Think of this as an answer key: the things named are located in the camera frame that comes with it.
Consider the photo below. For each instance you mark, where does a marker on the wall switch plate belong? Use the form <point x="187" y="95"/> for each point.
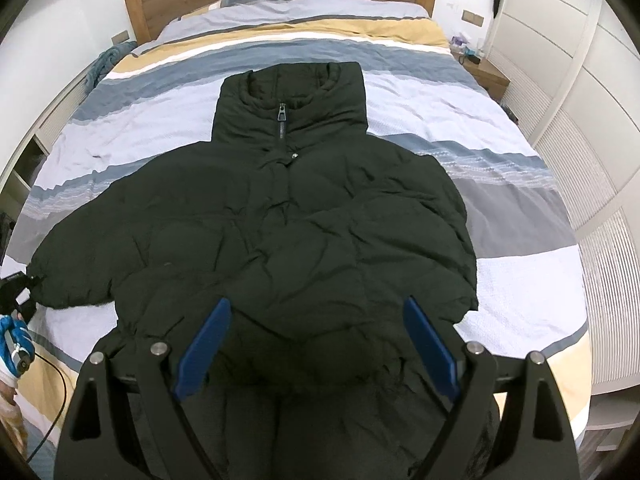
<point x="472" y="18"/>
<point x="120" y="37"/>

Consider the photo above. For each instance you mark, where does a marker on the right wall switch plate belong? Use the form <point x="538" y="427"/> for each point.
<point x="472" y="18"/>

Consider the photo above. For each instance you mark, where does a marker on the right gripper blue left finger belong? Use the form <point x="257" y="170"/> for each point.
<point x="99" y="439"/>

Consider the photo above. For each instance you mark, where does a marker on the wooden nightstand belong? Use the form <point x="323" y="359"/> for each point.
<point x="486" y="74"/>

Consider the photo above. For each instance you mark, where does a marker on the left wall switch plate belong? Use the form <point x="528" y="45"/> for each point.
<point x="120" y="37"/>

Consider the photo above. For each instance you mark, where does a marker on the black puffer jacket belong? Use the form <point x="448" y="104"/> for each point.
<point x="316" y="233"/>

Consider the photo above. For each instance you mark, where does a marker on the teal cloth on shelf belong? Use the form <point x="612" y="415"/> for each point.
<point x="105" y="62"/>

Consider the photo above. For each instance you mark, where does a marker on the white wardrobe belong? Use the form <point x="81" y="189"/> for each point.
<point x="574" y="87"/>

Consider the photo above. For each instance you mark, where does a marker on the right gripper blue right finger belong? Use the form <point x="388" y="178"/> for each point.
<point x="534" y="439"/>

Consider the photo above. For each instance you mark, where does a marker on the striped duvet cover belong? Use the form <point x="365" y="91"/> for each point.
<point x="163" y="96"/>

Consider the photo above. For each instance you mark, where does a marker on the white low shelf unit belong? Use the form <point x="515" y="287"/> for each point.
<point x="26" y="160"/>

